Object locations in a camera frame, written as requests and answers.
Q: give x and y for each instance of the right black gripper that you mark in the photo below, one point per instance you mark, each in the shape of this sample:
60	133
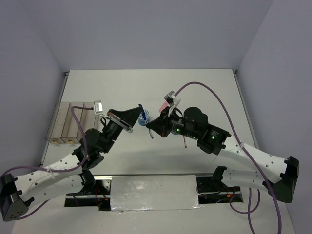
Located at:
161	124

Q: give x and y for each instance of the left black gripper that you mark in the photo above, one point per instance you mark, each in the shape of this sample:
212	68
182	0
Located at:
126	119

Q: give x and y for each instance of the blue pen cap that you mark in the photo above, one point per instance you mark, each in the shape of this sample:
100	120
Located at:
144	119

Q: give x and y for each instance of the red pen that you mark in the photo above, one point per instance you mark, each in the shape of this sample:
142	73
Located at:
185	143

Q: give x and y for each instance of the blue pen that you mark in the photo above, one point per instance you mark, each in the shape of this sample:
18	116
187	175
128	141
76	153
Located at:
150	133

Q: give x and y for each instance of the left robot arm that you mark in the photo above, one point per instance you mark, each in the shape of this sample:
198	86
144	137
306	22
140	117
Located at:
70	174

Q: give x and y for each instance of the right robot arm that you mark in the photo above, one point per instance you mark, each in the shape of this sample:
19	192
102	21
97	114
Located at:
276	175

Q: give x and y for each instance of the left blue jar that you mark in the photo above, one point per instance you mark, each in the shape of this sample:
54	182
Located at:
140	118

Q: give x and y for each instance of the pink eraser case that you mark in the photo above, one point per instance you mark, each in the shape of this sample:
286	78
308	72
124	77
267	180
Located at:
165	104

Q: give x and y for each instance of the clear compartment organizer tray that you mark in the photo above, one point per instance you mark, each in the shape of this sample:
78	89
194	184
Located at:
63	127

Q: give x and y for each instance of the silver taped cover plate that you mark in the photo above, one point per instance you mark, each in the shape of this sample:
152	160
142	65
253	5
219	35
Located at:
154	193

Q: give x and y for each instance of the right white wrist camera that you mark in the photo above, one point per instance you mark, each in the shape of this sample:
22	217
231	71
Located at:
172	100

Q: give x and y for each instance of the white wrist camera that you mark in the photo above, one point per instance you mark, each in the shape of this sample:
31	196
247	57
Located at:
172	100
98	109

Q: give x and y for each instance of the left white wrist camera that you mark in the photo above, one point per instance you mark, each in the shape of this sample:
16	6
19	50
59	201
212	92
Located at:
98	109

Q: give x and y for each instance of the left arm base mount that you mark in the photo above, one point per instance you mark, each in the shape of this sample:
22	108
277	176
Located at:
94	193

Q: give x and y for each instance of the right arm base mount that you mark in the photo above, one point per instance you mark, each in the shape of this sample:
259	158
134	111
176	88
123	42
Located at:
211	190

